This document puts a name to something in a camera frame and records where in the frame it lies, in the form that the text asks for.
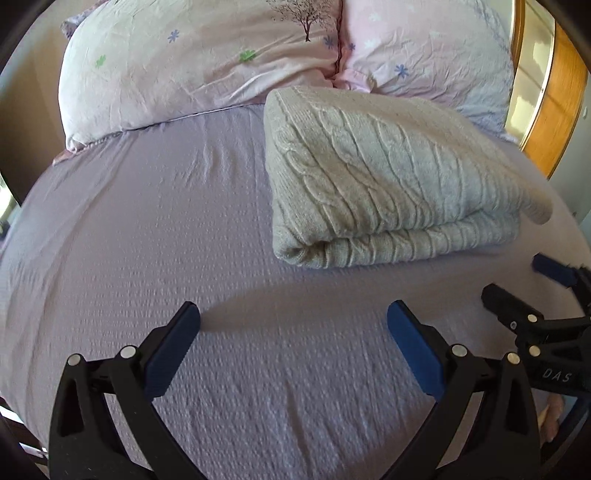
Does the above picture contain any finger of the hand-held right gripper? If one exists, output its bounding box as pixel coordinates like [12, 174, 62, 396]
[481, 283, 591, 357]
[532, 252, 591, 315]

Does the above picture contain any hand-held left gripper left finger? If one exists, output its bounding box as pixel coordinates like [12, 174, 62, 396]
[48, 302, 202, 480]

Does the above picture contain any lilac bed sheet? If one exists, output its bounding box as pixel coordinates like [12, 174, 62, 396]
[0, 104, 591, 480]

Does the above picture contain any person's right hand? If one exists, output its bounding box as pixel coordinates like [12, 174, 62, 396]
[539, 398, 567, 445]

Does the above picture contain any grey cable-knit sweater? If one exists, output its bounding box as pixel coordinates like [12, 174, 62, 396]
[263, 85, 554, 270]

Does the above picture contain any wooden headboard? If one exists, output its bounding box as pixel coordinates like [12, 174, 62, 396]
[509, 0, 588, 181]

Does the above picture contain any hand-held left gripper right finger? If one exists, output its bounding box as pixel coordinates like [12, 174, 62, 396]
[386, 299, 541, 480]

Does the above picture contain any tree print pink pillow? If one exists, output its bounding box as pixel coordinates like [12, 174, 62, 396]
[56, 0, 345, 154]

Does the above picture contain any pink flower print pillow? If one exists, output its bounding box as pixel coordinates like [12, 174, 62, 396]
[338, 0, 519, 136]

